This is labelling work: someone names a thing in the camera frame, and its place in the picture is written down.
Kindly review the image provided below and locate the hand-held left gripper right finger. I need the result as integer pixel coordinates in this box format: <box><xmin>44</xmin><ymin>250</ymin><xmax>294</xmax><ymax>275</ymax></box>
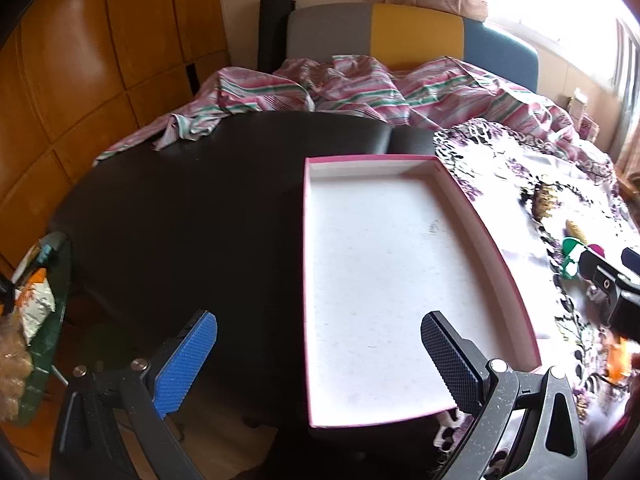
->
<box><xmin>420</xmin><ymin>311</ymin><xmax>591</xmax><ymax>480</ymax></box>

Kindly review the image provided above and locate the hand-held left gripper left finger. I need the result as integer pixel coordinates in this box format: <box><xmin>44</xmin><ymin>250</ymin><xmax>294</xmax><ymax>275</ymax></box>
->
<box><xmin>50</xmin><ymin>309</ymin><xmax>218</xmax><ymax>480</ymax></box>

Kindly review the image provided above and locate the yellow shark toy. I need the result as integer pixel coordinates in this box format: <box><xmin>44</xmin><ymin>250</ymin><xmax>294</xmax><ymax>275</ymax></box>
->
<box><xmin>605</xmin><ymin>335</ymin><xmax>633</xmax><ymax>381</ymax></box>

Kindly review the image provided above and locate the brown studded disc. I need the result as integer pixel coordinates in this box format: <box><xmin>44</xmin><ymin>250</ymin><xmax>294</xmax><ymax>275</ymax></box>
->
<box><xmin>520</xmin><ymin>182</ymin><xmax>558</xmax><ymax>221</ymax></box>

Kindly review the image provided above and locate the pink-rimmed white box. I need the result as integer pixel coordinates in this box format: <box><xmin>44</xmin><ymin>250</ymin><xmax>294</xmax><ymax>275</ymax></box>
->
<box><xmin>302</xmin><ymin>155</ymin><xmax>543</xmax><ymax>429</ymax></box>

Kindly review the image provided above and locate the white embroidered floral tablecloth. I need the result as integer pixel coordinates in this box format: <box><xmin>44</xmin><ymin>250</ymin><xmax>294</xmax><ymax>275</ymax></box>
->
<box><xmin>432</xmin><ymin>117</ymin><xmax>640</xmax><ymax>461</ymax></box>

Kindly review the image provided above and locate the green glass side table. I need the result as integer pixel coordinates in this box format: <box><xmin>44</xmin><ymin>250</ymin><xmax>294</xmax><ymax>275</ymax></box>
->
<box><xmin>0</xmin><ymin>232</ymin><xmax>73</xmax><ymax>428</ymax></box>

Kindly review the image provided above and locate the white orange snack packet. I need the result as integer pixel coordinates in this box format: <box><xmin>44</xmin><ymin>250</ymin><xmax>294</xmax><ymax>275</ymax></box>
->
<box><xmin>12</xmin><ymin>267</ymin><xmax>56</xmax><ymax>341</ymax></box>

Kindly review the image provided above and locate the beige fluffy thing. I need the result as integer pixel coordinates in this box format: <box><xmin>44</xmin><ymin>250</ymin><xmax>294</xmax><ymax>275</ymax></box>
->
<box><xmin>0</xmin><ymin>330</ymin><xmax>33</xmax><ymax>423</ymax></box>

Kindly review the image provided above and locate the green snack packet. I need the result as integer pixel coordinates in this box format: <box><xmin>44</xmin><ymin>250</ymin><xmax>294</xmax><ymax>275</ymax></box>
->
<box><xmin>10</xmin><ymin>240</ymin><xmax>63</xmax><ymax>286</ymax></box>

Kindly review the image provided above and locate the window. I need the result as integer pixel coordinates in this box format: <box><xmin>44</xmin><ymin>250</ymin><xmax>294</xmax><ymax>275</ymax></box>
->
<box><xmin>487</xmin><ymin>0</ymin><xmax>640</xmax><ymax>96</ymax></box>

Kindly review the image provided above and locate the pink striped bedsheet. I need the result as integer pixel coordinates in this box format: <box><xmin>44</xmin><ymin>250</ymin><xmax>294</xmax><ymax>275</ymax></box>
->
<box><xmin>92</xmin><ymin>54</ymin><xmax>621</xmax><ymax>181</ymax></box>

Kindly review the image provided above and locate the wooden wardrobe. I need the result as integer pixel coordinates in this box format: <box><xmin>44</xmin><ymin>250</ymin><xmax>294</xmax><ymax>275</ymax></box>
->
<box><xmin>0</xmin><ymin>0</ymin><xmax>233</xmax><ymax>271</ymax></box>

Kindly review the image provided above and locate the grey yellow blue headboard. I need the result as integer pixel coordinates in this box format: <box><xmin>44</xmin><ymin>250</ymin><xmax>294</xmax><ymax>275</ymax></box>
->
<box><xmin>285</xmin><ymin>2</ymin><xmax>541</xmax><ymax>93</ymax></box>

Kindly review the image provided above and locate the black rolled mat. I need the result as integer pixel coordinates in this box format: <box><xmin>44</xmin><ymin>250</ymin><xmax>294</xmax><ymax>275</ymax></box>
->
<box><xmin>257</xmin><ymin>0</ymin><xmax>296</xmax><ymax>73</ymax></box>

